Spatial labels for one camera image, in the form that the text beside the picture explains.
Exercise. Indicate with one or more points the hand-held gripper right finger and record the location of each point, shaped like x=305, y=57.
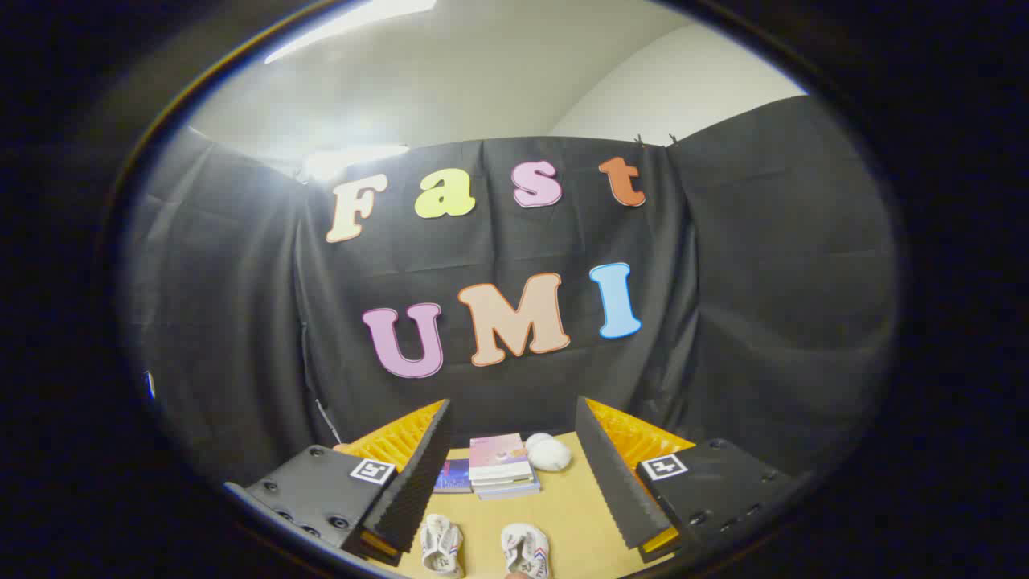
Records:
x=607, y=474

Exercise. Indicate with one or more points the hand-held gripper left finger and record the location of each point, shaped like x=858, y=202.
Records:
x=418, y=474

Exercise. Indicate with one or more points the white canvas shoe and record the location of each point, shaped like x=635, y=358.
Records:
x=442, y=547
x=526, y=551

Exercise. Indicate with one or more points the white plush ball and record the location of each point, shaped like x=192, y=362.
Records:
x=551, y=454

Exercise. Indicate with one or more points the pink cover book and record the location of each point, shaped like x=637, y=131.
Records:
x=498, y=454

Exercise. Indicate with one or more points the white cover book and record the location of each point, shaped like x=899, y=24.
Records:
x=506, y=483

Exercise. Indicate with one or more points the pale blue cover book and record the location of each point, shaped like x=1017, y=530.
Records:
x=510, y=493

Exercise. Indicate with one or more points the black backdrop cloth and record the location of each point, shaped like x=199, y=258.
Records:
x=723, y=281

